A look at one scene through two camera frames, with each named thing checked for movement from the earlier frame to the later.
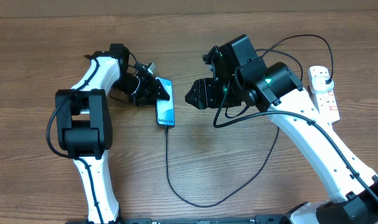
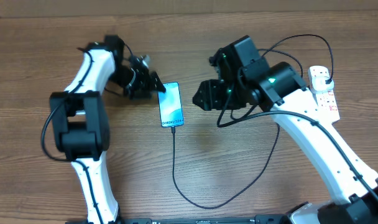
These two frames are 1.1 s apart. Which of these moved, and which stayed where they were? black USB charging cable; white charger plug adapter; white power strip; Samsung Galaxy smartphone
Moved: Samsung Galaxy smartphone; black USB charging cable
Stayed: white charger plug adapter; white power strip
